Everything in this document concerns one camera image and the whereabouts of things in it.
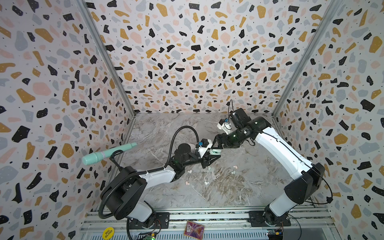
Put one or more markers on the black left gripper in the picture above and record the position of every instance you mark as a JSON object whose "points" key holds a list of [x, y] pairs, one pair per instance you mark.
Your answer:
{"points": [[207, 161]]}

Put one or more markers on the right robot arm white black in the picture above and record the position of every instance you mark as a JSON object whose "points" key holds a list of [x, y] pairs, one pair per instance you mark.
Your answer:
{"points": [[306, 177]]}

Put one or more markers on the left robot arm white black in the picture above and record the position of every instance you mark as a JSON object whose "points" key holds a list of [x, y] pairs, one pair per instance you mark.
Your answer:
{"points": [[121, 198]]}

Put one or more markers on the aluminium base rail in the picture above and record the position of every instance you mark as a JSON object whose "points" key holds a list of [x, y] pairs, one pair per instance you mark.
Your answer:
{"points": [[218, 223]]}

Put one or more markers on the colourful card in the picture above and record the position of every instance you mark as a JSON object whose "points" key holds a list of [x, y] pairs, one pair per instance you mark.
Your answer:
{"points": [[194, 230]]}

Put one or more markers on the yellow round sticker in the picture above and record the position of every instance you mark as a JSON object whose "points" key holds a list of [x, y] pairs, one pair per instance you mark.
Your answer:
{"points": [[108, 233]]}

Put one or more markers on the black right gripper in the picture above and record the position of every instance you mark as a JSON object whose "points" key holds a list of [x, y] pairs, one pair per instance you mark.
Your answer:
{"points": [[217, 141]]}

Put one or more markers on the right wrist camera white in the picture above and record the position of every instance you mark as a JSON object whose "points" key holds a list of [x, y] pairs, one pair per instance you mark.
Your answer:
{"points": [[224, 125]]}

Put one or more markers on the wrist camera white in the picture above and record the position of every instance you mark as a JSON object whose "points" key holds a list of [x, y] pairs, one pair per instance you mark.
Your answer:
{"points": [[203, 146], [224, 125]]}

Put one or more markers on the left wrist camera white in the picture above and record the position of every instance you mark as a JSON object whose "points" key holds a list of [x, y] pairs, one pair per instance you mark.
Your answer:
{"points": [[203, 146]]}

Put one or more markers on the mint green microphone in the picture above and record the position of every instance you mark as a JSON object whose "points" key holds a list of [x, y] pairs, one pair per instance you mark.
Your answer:
{"points": [[96, 157]]}

